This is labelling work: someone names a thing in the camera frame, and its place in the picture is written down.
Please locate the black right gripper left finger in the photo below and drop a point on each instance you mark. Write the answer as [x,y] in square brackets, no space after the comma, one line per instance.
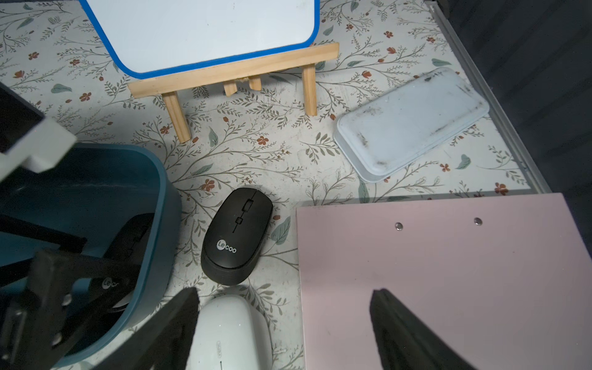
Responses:
[164,342]

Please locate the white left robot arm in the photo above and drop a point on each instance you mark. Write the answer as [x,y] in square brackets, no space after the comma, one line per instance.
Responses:
[31,140]

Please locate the white slim mouse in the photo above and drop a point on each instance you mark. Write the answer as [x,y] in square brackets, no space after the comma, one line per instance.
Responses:
[230,334]

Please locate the pink clipboard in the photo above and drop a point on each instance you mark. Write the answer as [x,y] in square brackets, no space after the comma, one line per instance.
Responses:
[504,281]

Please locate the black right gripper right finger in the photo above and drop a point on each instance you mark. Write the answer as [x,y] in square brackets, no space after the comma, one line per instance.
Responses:
[405,342]

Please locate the black Lecoo mouse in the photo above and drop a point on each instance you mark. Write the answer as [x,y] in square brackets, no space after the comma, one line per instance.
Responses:
[232,244]

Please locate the teal storage box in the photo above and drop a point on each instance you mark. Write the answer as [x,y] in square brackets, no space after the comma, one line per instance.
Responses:
[94,192]

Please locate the floral patterned table mat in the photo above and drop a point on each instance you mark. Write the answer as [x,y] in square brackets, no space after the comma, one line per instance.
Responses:
[52,56]

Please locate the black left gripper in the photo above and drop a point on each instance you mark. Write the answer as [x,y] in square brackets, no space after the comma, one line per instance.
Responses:
[18,333]

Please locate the pale blue plastic lid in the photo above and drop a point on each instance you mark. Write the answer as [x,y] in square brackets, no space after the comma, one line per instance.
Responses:
[387,134]

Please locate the blue framed whiteboard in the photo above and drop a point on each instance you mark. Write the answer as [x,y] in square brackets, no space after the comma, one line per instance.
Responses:
[149,39]

